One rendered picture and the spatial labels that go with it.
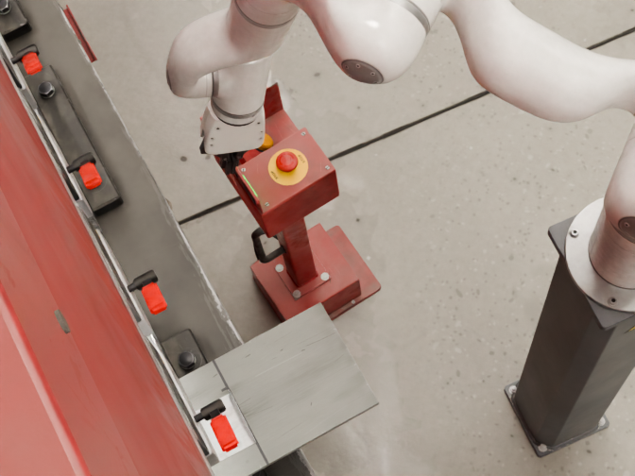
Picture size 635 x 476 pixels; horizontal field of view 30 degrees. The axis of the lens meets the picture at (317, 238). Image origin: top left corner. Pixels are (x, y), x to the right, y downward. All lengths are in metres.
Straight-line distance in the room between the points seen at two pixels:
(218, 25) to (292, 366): 0.51
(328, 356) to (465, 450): 1.03
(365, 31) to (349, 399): 0.62
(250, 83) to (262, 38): 0.20
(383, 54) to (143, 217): 0.78
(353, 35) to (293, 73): 1.76
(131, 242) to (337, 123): 1.13
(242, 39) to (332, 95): 1.46
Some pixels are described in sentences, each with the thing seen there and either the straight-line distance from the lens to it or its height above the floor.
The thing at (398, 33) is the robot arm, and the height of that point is 1.53.
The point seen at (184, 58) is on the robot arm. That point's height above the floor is 1.25.
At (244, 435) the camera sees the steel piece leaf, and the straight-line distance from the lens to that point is 1.76.
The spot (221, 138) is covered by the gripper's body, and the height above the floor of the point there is 1.01.
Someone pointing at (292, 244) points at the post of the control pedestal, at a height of 0.39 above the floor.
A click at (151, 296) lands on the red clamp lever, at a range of 1.52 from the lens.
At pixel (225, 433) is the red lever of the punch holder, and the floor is 1.31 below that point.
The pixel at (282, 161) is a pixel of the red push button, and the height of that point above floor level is 0.81.
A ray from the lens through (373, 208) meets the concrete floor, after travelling 2.94.
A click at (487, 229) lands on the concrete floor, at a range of 2.92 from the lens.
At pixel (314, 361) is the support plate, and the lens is 1.78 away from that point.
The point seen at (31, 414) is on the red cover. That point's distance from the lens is 0.44.
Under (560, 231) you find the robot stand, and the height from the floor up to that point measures 1.00.
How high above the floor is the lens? 2.71
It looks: 68 degrees down
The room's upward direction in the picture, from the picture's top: 12 degrees counter-clockwise
